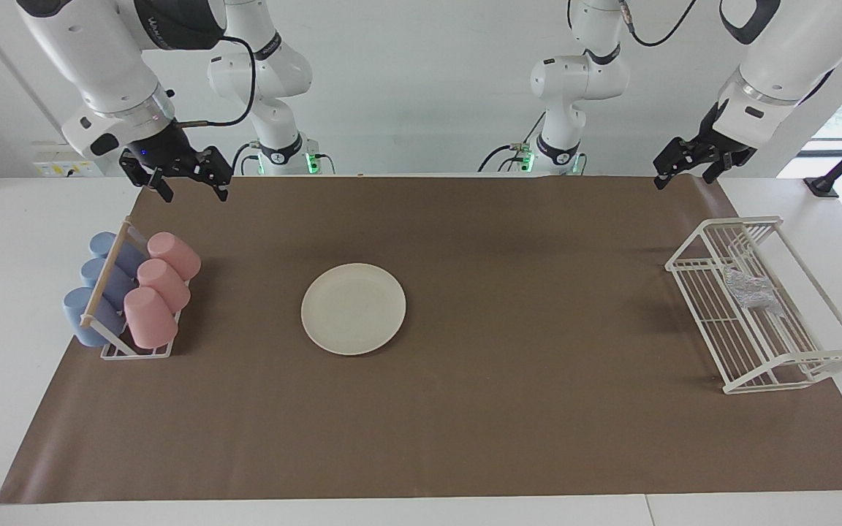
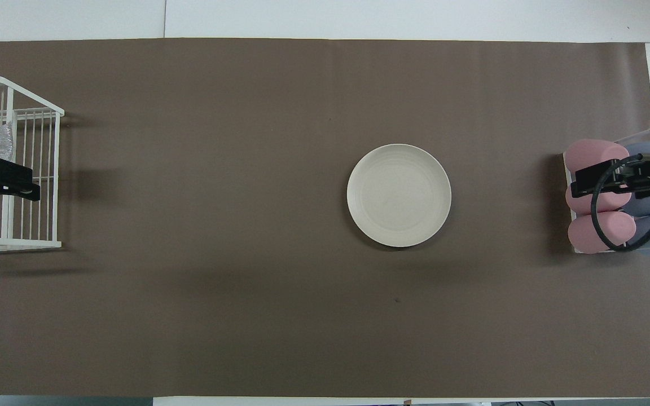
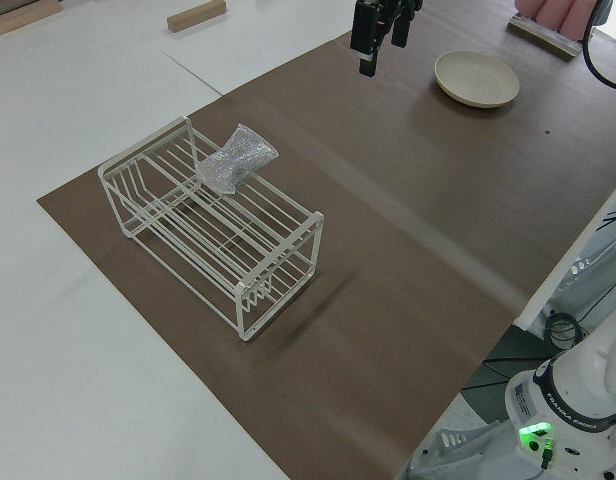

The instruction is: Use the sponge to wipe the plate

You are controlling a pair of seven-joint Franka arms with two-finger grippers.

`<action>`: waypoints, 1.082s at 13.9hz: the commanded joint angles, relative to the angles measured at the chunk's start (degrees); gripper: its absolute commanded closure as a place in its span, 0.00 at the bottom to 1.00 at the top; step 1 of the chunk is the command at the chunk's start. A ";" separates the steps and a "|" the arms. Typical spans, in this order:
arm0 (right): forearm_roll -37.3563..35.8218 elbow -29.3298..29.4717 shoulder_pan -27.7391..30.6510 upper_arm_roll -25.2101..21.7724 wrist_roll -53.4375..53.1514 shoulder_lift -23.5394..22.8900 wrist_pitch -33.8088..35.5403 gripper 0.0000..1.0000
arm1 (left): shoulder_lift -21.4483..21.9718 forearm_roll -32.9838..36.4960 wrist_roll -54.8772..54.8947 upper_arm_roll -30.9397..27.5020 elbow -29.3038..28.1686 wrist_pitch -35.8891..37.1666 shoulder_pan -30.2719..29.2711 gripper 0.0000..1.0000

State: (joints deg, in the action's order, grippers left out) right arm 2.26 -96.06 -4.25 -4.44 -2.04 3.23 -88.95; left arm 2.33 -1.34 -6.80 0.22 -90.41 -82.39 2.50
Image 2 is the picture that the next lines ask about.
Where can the pink plastic cup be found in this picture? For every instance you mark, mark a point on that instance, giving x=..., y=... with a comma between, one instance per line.
x=590, y=153
x=584, y=234
x=582, y=204

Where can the brown table mat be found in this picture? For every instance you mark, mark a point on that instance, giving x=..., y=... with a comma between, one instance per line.
x=246, y=225

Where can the round cream plate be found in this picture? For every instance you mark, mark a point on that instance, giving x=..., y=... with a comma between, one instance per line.
x=399, y=195

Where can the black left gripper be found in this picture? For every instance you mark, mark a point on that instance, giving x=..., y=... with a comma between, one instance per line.
x=9, y=177

